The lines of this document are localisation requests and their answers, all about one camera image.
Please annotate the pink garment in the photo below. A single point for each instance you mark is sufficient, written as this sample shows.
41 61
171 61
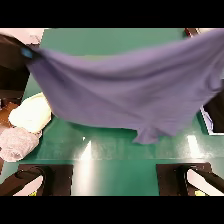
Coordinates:
16 143

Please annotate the purple T-shirt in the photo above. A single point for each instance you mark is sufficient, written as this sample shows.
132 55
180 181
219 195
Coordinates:
126 83

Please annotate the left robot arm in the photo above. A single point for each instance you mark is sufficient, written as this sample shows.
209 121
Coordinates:
11 56

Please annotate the cream garment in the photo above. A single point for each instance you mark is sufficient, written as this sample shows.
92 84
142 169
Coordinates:
30 115

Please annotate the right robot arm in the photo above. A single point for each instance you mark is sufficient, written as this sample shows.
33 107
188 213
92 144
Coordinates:
170 180

